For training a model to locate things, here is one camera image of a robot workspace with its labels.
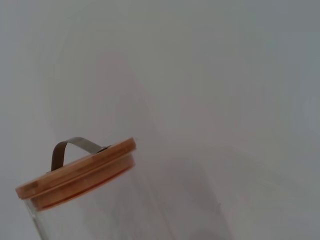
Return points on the glass water dispenser jar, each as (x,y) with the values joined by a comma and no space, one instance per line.
(100,220)

